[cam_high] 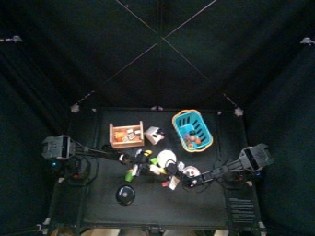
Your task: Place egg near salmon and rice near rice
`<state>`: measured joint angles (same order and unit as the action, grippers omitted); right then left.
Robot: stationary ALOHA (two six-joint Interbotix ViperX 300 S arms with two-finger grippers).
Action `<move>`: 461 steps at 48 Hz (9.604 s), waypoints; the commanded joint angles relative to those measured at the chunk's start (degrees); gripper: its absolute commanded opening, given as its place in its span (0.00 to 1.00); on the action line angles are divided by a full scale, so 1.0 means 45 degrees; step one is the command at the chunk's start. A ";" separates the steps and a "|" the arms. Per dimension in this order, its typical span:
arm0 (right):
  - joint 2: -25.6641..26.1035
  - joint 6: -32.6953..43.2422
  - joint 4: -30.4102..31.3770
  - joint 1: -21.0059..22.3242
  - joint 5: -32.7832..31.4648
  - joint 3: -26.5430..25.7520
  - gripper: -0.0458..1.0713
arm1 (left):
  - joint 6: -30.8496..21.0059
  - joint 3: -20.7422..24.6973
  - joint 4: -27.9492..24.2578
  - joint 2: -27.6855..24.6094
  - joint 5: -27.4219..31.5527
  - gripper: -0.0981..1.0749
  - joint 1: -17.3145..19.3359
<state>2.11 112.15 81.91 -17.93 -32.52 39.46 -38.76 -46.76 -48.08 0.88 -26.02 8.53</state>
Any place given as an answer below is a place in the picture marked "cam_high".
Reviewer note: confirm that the white rice toy block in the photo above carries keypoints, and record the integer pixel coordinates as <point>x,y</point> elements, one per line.
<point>154,169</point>

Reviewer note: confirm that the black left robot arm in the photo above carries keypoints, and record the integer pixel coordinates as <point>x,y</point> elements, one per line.
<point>97,152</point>

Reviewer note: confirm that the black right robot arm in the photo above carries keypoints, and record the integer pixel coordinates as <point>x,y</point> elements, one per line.
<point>229,167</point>

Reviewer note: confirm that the red striped salmon toy block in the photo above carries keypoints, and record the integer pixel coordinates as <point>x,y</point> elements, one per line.
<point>165,183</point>

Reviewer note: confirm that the green toy star fruit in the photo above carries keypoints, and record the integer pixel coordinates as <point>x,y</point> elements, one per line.
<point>153,160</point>

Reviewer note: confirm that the white toy bowl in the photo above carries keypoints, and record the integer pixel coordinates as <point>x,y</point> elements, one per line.
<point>190,171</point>

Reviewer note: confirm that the yellow toy banana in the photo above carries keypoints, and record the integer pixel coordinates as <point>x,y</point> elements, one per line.
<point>146,152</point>

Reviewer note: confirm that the green husked toy corn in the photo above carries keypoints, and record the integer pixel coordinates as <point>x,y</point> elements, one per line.
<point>129,176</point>

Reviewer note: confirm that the wooden toy crate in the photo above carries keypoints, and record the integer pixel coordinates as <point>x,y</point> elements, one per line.
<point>125,143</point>

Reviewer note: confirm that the orange toy food in crate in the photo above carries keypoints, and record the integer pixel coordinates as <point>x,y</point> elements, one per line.
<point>118,136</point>

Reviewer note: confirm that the white toy knife block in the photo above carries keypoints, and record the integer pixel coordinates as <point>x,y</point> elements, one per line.
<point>152,134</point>

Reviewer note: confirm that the orange toy ball in basket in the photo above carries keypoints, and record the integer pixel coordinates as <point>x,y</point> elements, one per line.
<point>197,141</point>

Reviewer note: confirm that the teal basket with orange rim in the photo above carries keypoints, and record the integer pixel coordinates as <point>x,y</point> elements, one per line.
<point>184,129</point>

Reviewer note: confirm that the grey metal frame bracket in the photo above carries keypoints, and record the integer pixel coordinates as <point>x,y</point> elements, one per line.
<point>74,108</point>
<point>14,39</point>
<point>239,111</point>
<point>307,40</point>

